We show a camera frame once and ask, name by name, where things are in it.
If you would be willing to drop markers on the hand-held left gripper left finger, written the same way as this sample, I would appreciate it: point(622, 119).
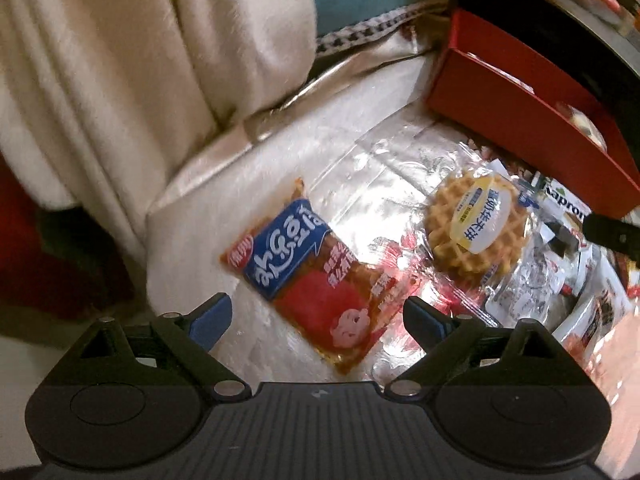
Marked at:
point(212, 321)

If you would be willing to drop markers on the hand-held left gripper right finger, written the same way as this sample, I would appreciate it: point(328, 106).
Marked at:
point(423, 318)

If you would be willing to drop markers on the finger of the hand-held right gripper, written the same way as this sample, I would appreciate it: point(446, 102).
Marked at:
point(612, 234)

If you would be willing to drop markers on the green white wafer packet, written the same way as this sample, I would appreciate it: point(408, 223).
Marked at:
point(565, 201)

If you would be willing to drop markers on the blue red snack packet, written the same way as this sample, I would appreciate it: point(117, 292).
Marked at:
point(300, 270)

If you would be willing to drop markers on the clear waffle packet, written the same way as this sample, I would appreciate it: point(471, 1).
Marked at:
point(475, 220)

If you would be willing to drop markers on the red cardboard box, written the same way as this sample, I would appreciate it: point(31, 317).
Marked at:
point(505, 105)

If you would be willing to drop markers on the clear wrapped snack packet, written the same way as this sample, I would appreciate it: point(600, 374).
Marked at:
point(530, 280)

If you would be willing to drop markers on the pale wrapped snack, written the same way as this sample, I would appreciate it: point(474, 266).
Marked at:
point(582, 127)

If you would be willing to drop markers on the dark red cloth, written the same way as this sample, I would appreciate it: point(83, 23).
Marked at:
point(55, 250)

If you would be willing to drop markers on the round dark table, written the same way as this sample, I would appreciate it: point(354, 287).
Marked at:
point(560, 30)

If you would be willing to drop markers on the cream fleece blanket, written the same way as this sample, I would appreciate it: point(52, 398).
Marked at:
point(125, 60)

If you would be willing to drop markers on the houndstooth cloth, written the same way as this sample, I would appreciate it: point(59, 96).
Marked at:
point(370, 27)

